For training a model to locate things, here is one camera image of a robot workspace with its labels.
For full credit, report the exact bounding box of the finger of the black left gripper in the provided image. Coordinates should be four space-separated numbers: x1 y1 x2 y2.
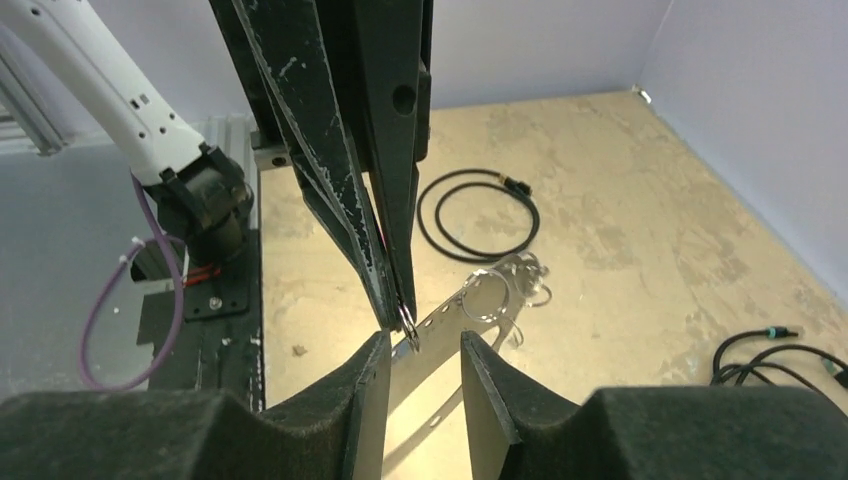
233 1 398 330
353 1 423 320

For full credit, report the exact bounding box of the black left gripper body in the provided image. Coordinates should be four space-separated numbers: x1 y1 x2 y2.
210 1 434 178

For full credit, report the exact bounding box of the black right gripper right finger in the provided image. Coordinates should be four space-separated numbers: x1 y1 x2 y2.
460 331 847 479

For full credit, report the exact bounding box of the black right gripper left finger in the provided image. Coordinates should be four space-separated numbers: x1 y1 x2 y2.
1 332 391 479

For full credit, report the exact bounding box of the silver split keyring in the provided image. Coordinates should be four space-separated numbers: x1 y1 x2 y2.
398 301 421 353

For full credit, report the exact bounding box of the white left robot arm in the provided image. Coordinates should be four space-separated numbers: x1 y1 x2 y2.
1 1 433 332

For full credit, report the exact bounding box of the black coiled cable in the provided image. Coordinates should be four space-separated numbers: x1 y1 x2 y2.
415 168 542 264
710 325 848 392

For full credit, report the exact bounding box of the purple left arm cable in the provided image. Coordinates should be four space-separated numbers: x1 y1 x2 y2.
78 173 187 393

